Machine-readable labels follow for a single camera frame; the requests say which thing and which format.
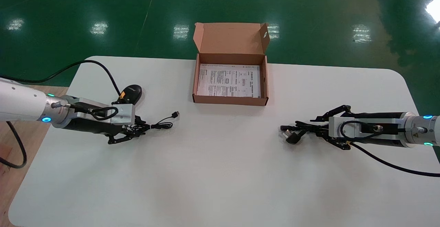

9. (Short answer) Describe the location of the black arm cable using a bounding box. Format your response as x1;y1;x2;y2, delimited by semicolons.
340;120;440;178
0;60;122;168

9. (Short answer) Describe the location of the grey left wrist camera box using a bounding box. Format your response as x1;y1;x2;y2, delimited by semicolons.
70;98;135;126

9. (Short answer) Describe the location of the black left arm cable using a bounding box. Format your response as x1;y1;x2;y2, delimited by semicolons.
0;60;122;168

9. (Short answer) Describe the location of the brown cardboard storage box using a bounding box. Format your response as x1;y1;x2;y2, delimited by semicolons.
192;22;270;106

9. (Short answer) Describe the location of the black wired computer mouse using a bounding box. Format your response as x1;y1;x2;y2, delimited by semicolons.
119;84;180;132

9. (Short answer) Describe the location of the black power cord with plug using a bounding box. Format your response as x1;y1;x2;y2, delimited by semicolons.
280;121;330;145

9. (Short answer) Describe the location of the printed paper manual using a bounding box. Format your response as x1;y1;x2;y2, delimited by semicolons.
197;64;261;99

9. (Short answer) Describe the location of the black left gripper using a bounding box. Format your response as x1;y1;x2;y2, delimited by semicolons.
62;116;146;145

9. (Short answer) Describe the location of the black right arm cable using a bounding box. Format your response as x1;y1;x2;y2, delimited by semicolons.
340;120;440;178

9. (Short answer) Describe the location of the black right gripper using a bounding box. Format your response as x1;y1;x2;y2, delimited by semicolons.
310;105;407;151

